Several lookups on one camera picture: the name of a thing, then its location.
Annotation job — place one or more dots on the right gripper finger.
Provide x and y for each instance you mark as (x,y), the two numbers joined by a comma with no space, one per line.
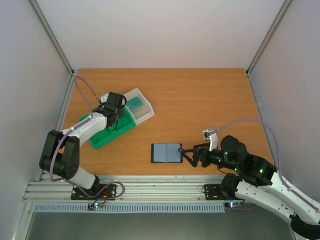
(202,146)
(195,156)

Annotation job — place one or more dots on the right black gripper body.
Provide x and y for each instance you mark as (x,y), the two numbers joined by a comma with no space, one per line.
(200,157)

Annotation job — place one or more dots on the blue card holder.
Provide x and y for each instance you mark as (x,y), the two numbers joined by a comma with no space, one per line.
(166,153)

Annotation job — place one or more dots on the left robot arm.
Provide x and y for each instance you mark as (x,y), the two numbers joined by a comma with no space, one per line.
(61,152)

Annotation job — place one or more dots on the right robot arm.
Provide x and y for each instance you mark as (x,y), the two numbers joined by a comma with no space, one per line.
(258,181)

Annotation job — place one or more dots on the teal VIP card stack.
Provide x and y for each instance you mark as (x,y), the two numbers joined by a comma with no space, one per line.
(134,103)

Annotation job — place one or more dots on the white plastic bin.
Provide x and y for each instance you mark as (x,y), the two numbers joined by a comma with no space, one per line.
(143,113)

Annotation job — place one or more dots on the green plastic bin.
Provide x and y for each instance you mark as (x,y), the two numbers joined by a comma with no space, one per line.
(124,124)

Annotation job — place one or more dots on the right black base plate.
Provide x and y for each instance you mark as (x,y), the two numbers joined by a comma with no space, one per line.
(213,192)

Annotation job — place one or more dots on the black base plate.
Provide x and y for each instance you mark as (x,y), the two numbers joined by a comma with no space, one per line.
(213,192)
(108,191)

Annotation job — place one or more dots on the aluminium frame rail front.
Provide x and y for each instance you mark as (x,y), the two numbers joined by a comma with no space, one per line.
(138,188)

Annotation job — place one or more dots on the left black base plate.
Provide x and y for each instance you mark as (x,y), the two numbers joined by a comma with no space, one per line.
(108,191)

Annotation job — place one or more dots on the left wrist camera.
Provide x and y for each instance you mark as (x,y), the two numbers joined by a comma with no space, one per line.
(104,98)

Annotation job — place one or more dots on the grey slotted cable duct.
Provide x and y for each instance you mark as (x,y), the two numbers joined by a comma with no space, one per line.
(129,208)

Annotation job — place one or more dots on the right frame post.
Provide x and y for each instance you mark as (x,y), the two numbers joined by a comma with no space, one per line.
(285,6)

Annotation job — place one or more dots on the frame post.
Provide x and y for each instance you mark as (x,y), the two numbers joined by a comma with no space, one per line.
(47,28)
(285,6)

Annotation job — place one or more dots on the left frame post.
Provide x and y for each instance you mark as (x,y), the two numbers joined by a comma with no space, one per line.
(47,28)

